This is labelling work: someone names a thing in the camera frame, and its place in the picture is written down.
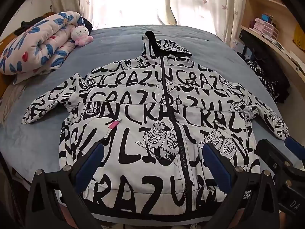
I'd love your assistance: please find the white black lettered hooded jacket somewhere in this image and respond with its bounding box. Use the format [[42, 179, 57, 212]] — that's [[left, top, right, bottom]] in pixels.
[[21, 31, 290, 210]]

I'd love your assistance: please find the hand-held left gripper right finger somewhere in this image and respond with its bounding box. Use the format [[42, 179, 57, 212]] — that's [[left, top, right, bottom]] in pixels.
[[202, 143, 279, 229]]

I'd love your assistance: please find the floral sheer curtain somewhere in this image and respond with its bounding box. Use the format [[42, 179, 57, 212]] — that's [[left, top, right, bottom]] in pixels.
[[164, 0, 249, 47], [46, 0, 100, 31]]

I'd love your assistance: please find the curved wooden bookshelf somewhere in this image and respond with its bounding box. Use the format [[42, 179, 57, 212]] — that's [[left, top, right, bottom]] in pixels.
[[229, 0, 305, 86]]

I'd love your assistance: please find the black cloth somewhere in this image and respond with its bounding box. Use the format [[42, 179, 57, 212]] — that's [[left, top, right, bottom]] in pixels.
[[20, 15, 41, 29]]

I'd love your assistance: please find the black garment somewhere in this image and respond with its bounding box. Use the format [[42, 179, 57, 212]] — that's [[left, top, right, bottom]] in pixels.
[[82, 18, 94, 32]]

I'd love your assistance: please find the folded floral quilt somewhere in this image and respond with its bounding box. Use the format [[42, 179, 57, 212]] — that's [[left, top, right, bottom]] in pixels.
[[0, 11, 91, 85]]

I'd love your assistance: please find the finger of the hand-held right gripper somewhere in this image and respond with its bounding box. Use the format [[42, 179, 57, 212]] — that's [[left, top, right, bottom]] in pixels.
[[285, 135, 305, 155], [256, 138, 296, 189]]

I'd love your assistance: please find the yellow cloth bag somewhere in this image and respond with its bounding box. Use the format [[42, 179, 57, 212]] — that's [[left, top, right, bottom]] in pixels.
[[294, 24, 305, 48]]

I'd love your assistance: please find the stack of pink boxes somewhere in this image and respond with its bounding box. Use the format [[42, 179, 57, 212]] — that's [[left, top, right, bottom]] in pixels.
[[249, 17, 279, 41]]

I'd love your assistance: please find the white pink cat plush toy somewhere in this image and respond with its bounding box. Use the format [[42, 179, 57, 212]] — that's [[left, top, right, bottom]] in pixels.
[[70, 25, 94, 46]]

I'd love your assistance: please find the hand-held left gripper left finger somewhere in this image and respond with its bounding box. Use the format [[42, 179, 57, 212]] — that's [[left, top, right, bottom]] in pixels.
[[25, 142, 105, 229]]

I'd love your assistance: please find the stack of papers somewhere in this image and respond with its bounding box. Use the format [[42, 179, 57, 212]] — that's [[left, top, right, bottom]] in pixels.
[[269, 38, 305, 64]]

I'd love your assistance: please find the pile of black clothes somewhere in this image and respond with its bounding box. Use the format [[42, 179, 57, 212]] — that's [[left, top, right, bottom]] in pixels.
[[237, 31, 291, 104]]

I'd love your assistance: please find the small white box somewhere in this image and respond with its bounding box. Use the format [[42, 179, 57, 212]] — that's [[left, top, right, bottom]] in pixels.
[[232, 37, 243, 53]]

